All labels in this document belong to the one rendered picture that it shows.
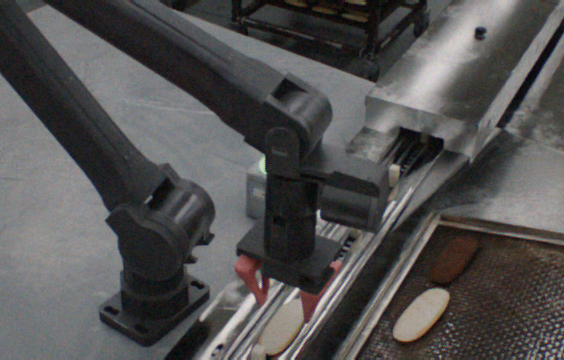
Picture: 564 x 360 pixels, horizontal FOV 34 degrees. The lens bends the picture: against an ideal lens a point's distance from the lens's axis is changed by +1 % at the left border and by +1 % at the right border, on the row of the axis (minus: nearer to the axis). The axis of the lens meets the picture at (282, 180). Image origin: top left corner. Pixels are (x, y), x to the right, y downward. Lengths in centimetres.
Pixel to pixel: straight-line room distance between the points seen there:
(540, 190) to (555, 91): 34
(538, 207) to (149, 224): 62
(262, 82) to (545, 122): 81
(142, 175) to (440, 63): 66
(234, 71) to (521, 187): 65
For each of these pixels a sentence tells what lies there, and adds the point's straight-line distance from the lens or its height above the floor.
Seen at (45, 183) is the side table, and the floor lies 82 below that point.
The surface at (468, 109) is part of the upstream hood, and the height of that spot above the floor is 92.
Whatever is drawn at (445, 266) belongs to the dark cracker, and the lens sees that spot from 111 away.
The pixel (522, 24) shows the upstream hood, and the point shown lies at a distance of 171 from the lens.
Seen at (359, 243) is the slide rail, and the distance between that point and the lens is 122.
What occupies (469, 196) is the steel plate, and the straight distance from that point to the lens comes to 139.
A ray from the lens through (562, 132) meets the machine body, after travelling 161.
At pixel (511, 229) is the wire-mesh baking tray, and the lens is 119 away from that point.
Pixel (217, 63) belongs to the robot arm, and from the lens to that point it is 90.
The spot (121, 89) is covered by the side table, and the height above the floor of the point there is 82.
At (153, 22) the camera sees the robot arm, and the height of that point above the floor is 122.
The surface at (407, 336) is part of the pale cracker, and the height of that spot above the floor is 90.
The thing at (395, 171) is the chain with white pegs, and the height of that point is 87.
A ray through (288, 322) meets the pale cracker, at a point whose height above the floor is 86.
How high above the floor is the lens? 160
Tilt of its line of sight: 34 degrees down
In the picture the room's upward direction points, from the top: 2 degrees clockwise
